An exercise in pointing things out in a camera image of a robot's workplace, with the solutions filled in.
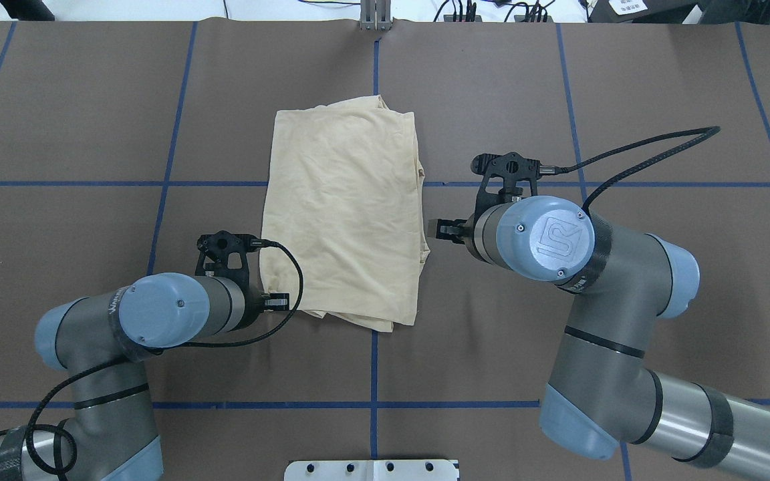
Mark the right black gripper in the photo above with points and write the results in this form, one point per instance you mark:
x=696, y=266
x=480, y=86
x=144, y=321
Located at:
x=467, y=232

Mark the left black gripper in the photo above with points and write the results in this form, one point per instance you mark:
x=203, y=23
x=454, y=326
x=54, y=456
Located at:
x=254, y=306

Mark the beige long-sleeve printed shirt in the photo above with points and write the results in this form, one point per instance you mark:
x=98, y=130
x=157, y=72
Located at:
x=344, y=195

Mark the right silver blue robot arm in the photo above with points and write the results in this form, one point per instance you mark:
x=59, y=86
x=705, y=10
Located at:
x=599, y=394

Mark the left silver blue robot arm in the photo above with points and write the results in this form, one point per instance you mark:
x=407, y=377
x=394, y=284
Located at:
x=99, y=423

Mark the aluminium frame post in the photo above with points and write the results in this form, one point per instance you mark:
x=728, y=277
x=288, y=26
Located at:
x=376, y=15

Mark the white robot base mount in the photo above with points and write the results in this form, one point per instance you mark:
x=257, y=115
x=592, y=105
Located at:
x=394, y=469

